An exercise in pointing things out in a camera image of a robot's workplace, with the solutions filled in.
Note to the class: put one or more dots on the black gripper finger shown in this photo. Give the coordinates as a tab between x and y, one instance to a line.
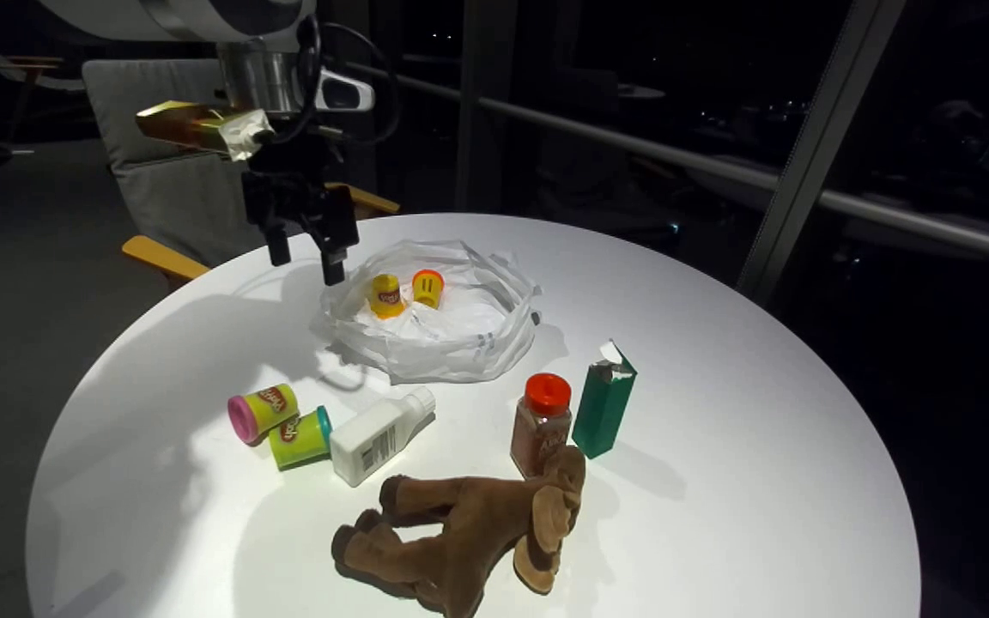
277	240
332	257

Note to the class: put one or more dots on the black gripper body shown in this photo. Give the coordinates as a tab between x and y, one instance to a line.
286	178

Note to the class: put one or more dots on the orange toy cup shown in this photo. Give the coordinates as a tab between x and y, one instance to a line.
427	287

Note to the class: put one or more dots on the purple toy cup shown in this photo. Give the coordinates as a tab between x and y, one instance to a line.
259	414

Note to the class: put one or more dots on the white toy milk carton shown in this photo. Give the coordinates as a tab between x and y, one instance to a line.
371	436

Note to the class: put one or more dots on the red-lid spice jar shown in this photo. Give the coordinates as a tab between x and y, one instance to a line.
540	420

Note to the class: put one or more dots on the green toy carton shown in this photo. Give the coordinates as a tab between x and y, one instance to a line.
603	398

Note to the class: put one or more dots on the brown plush toy dog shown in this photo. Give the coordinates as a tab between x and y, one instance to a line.
436	539

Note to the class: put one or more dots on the yellow toy cup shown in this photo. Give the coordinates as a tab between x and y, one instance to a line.
386	296

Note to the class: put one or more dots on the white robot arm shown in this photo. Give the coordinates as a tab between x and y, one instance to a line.
281	100

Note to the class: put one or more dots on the clear plastic bag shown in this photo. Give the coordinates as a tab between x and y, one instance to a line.
481	326

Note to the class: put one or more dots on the grey chair with wooden arms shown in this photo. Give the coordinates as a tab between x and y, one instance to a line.
175	192

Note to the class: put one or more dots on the metal window railing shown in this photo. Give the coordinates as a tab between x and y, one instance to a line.
735	130

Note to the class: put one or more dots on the wrist camera with yellow tape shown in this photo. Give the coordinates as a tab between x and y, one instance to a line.
239	133

